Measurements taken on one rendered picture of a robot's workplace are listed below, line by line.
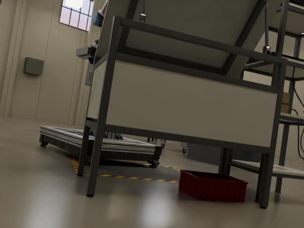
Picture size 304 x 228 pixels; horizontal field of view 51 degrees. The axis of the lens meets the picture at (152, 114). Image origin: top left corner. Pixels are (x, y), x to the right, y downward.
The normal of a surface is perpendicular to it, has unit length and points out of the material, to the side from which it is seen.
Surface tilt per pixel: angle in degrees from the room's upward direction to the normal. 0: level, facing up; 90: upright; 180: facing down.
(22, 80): 90
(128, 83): 90
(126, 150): 90
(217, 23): 130
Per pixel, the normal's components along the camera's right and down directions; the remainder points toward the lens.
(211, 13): 0.15, 0.65
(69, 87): 0.60, 0.07
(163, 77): 0.31, 0.01
